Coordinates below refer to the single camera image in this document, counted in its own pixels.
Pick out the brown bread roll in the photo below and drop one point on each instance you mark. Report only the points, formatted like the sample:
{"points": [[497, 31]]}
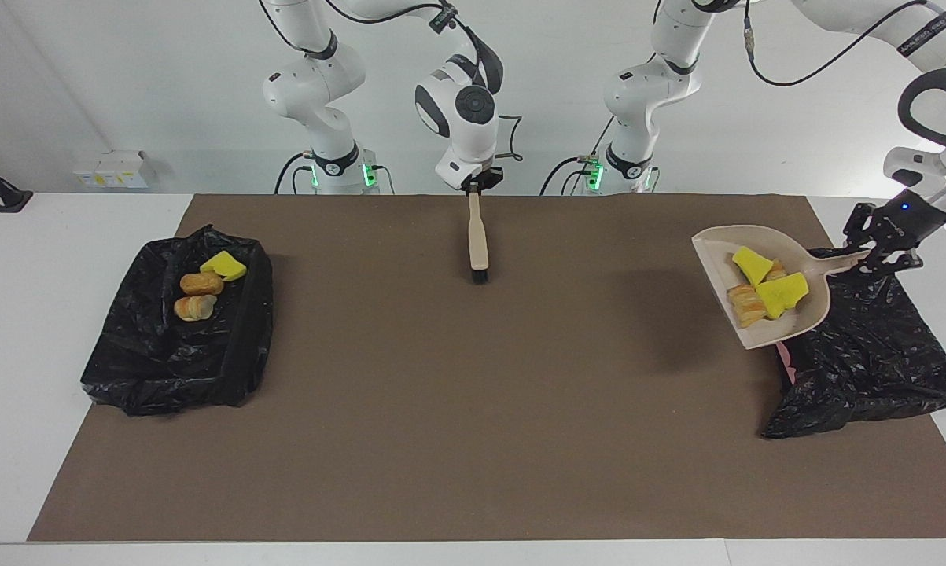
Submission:
{"points": [[201, 284]]}

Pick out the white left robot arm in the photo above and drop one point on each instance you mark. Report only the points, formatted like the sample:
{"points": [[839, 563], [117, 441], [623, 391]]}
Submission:
{"points": [[653, 86]]}

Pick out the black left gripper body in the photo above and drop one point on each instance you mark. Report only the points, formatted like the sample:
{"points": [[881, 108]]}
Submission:
{"points": [[913, 216]]}

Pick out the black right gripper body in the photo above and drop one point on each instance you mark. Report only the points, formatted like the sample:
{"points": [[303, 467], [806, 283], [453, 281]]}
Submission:
{"points": [[487, 179]]}

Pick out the beige hand brush black bristles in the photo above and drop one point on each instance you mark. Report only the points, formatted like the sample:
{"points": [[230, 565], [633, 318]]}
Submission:
{"points": [[478, 244]]}

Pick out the white electrical box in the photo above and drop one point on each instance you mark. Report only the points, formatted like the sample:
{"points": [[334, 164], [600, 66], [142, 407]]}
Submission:
{"points": [[115, 171]]}

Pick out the beige plastic dustpan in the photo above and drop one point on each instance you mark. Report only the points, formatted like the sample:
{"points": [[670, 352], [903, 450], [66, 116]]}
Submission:
{"points": [[716, 251]]}

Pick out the yellow sponge piece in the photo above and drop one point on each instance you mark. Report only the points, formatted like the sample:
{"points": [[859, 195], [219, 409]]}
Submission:
{"points": [[223, 266], [752, 265], [784, 293]]}

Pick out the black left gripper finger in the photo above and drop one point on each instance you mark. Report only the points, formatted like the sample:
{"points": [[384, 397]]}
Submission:
{"points": [[893, 261], [864, 226]]}

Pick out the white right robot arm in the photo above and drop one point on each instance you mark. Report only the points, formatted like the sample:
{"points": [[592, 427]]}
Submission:
{"points": [[472, 141]]}

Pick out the beige bread chunk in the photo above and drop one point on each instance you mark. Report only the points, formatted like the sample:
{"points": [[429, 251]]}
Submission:
{"points": [[194, 307], [776, 272]]}

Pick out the black bag lined pink bin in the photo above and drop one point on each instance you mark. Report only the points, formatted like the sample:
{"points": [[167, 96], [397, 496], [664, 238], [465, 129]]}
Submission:
{"points": [[874, 354]]}

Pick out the brown table mat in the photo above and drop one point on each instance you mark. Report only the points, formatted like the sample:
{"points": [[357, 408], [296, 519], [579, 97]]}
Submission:
{"points": [[520, 432]]}

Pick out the striped croissant piece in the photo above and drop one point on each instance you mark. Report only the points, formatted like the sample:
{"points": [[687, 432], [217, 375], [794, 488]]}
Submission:
{"points": [[746, 306]]}

